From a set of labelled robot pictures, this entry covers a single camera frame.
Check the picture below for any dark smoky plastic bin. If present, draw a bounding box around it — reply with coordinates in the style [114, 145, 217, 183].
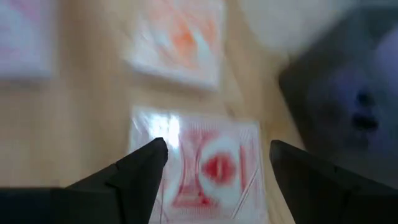
[277, 4, 398, 189]

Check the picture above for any card deck diamond print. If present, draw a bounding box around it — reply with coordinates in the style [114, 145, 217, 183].
[122, 0, 227, 93]

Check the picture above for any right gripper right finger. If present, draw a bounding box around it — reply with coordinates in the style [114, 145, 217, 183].
[269, 139, 398, 224]

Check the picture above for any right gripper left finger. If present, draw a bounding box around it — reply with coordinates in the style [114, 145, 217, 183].
[0, 136, 169, 224]

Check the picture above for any purple foam die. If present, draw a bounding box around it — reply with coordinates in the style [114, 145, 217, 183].
[310, 26, 398, 162]

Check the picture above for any card deck red circle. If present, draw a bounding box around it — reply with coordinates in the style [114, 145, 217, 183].
[128, 105, 269, 224]

